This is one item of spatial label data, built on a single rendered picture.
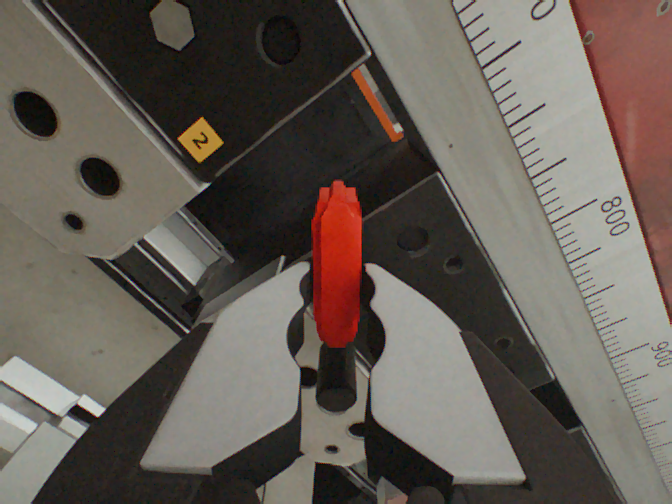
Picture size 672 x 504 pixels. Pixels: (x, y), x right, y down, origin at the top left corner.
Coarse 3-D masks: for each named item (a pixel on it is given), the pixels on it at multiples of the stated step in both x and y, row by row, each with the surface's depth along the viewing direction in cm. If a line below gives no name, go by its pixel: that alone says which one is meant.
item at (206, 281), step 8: (224, 256) 54; (216, 264) 52; (224, 264) 53; (208, 272) 51; (216, 272) 50; (200, 280) 50; (208, 280) 48; (192, 288) 49; (200, 288) 46; (208, 288) 47; (192, 296) 45; (200, 296) 45; (184, 304) 45; (192, 304) 45; (200, 304) 45; (192, 312) 46
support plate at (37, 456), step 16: (32, 432) 25; (48, 432) 26; (32, 448) 25; (48, 448) 25; (64, 448) 26; (16, 464) 24; (32, 464) 24; (48, 464) 25; (0, 480) 22; (16, 480) 23; (32, 480) 24; (0, 496) 22; (16, 496) 23; (32, 496) 23
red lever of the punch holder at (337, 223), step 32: (320, 192) 12; (352, 192) 12; (320, 224) 11; (352, 224) 11; (320, 256) 12; (352, 256) 11; (320, 288) 12; (352, 288) 12; (320, 320) 13; (352, 320) 13; (320, 352) 16; (352, 352) 16; (320, 384) 14; (352, 384) 14
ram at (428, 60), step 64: (384, 0) 11; (448, 0) 11; (576, 0) 11; (640, 0) 11; (384, 64) 12; (448, 64) 12; (640, 64) 12; (448, 128) 13; (640, 128) 13; (512, 192) 14; (640, 192) 14; (512, 256) 16; (576, 320) 18; (576, 384) 20; (640, 448) 23
